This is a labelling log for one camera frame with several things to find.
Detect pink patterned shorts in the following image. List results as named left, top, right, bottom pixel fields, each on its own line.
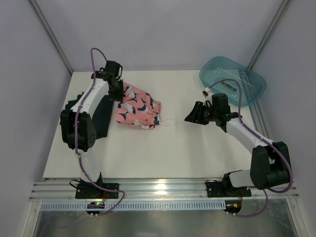
left=115, top=83, right=162, bottom=130

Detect navy blue shorts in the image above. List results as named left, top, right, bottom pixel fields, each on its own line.
left=64, top=92, right=114, bottom=140

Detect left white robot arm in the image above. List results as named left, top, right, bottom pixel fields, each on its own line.
left=60, top=61, right=124, bottom=183

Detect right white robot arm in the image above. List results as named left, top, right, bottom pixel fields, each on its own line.
left=184, top=93, right=293, bottom=192

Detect teal plastic basin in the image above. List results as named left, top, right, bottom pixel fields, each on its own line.
left=199, top=56, right=266, bottom=107

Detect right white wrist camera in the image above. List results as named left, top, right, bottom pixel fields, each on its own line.
left=202, top=87, right=212, bottom=98

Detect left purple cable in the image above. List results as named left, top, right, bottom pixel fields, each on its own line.
left=75, top=47, right=125, bottom=217

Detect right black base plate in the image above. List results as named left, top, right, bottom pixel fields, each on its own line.
left=205, top=179, right=252, bottom=198

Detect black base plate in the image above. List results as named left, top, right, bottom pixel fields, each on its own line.
left=205, top=179, right=252, bottom=198
left=69, top=179, right=119, bottom=199

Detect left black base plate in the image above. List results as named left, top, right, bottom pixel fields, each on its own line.
left=69, top=179, right=119, bottom=199

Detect aluminium rail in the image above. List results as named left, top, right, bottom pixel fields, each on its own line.
left=28, top=179, right=298, bottom=201

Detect slotted cable duct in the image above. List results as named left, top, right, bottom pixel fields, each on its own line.
left=40, top=200, right=226, bottom=211

